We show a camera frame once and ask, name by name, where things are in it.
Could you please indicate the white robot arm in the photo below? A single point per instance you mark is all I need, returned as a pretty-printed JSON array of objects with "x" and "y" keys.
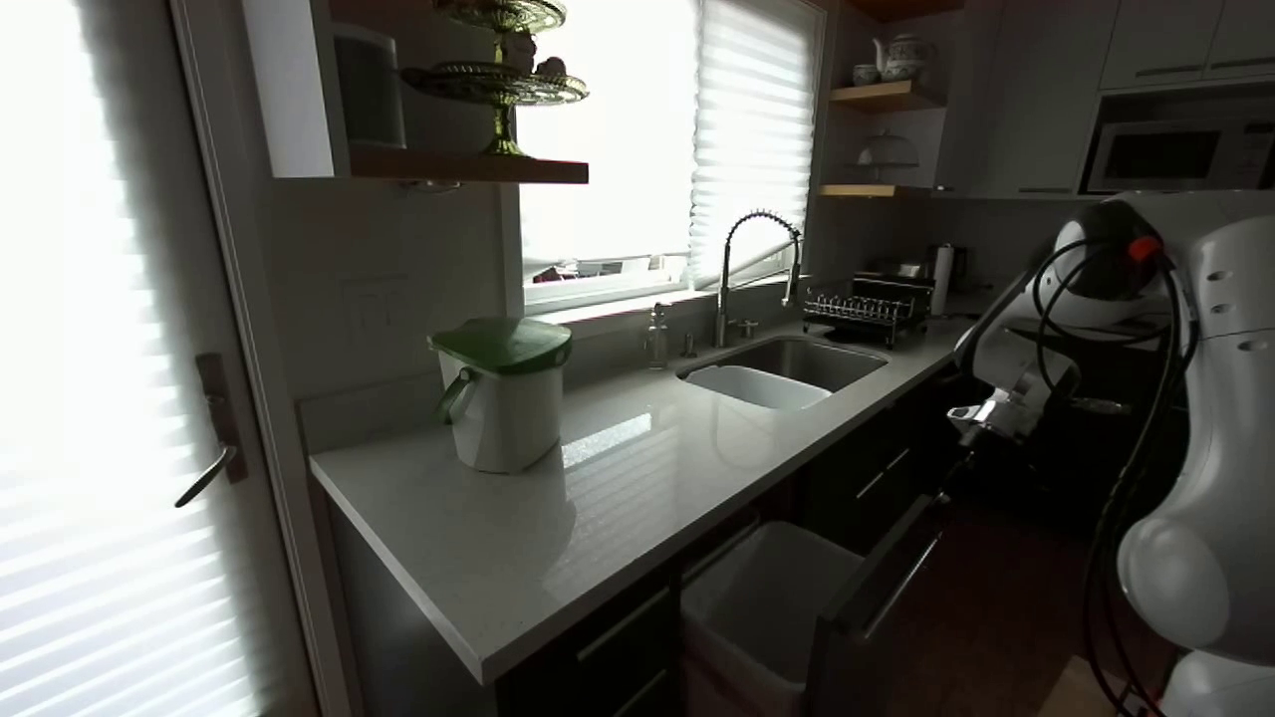
[{"x": 1203, "y": 564}]

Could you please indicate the soap dispenser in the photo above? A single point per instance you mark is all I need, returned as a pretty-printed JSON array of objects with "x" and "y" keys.
[{"x": 658, "y": 331}]

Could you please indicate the white compost bin green lid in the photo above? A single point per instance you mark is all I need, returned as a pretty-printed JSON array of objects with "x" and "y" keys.
[{"x": 504, "y": 386}]

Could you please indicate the white sink basin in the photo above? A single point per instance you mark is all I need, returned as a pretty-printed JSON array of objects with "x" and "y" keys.
[{"x": 792, "y": 373}]

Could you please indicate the lower corner wooden shelf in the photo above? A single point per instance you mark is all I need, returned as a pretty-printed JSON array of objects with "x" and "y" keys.
[{"x": 872, "y": 192}]

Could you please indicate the corner wooden shelf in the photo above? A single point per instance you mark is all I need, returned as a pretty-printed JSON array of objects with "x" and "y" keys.
[
  {"x": 872, "y": 192},
  {"x": 886, "y": 95}
]

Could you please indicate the black dish rack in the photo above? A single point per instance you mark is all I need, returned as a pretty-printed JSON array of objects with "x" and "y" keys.
[{"x": 872, "y": 306}]

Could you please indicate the green glass plates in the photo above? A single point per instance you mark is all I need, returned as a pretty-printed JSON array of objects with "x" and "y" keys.
[{"x": 512, "y": 75}]

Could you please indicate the upper corner wooden shelf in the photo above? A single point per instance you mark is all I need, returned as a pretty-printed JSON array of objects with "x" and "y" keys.
[{"x": 886, "y": 95}]

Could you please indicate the built-in microwave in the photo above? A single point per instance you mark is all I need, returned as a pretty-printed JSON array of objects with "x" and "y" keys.
[{"x": 1183, "y": 155}]

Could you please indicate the wooden wall shelf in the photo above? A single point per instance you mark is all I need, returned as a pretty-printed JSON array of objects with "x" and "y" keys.
[{"x": 456, "y": 167}]

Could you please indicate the door handle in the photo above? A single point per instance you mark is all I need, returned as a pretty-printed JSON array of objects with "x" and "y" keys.
[{"x": 220, "y": 416}]

